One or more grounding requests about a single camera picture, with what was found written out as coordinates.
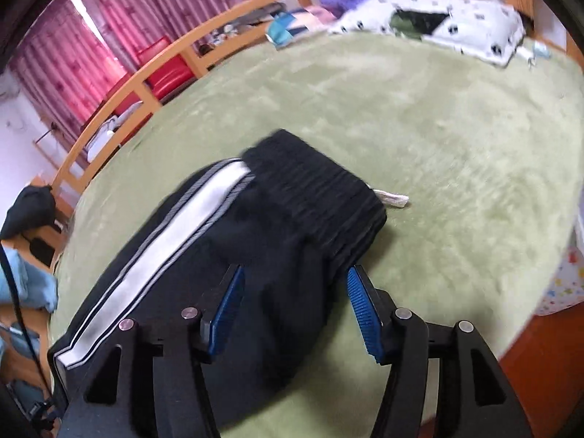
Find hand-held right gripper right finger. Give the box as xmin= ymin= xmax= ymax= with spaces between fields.
xmin=346 ymin=264 xmax=534 ymax=438

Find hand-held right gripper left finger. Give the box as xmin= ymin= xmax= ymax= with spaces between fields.
xmin=59 ymin=264 xmax=247 ymax=438

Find black pants with white stripe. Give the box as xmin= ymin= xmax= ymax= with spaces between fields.
xmin=48 ymin=128 xmax=410 ymax=434

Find green plush blanket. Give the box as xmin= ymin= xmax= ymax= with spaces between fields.
xmin=48 ymin=32 xmax=584 ymax=438

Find light blue fleece robe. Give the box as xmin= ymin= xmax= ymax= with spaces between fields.
xmin=0 ymin=249 xmax=60 ymax=375

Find floral printed bed sheet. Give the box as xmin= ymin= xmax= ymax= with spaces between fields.
xmin=534 ymin=246 xmax=584 ymax=315

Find black garment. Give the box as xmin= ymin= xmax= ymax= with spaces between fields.
xmin=0 ymin=185 xmax=55 ymax=240

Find red chair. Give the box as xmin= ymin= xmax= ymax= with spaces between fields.
xmin=136 ymin=36 xmax=193 ymax=101
xmin=107 ymin=73 xmax=143 ymax=115

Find colourful triangle pattern cushion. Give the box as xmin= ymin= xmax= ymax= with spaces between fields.
xmin=267 ymin=7 xmax=338 ymax=49

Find red patterned curtain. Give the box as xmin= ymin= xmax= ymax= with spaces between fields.
xmin=9 ymin=4 xmax=133 ymax=147
xmin=75 ymin=0 xmax=256 ymax=74

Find dark object on pillow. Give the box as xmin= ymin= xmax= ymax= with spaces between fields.
xmin=390 ymin=9 xmax=448 ymax=39

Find white pillow with black print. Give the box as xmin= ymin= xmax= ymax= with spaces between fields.
xmin=328 ymin=0 xmax=525 ymax=67

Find small pale object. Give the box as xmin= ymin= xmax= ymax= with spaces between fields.
xmin=529 ymin=40 xmax=554 ymax=68

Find black cable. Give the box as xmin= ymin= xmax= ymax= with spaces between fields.
xmin=0 ymin=242 xmax=53 ymax=397

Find wooden bed frame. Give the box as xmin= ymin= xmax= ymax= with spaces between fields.
xmin=34 ymin=0 xmax=576 ymax=220

